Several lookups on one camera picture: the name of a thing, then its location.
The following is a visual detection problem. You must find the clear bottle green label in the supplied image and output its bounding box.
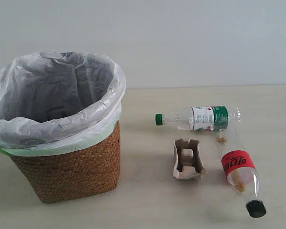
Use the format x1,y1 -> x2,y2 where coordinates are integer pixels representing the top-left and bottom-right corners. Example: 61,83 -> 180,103
155,105 -> 241,131

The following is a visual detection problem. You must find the clear bottle red label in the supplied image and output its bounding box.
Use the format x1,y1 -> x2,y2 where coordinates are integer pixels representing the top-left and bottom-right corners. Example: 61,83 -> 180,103
215,127 -> 266,218

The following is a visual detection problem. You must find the white and green bin liner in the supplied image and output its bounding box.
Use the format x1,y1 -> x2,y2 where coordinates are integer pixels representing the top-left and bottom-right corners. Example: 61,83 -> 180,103
0,52 -> 126,156

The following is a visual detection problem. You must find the brown woven wicker basket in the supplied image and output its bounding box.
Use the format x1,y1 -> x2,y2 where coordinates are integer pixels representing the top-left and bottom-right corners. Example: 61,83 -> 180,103
11,123 -> 121,204

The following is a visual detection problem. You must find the grey cardboard pulp tray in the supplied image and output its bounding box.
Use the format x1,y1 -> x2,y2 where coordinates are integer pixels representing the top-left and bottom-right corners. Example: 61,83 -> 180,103
173,138 -> 207,180

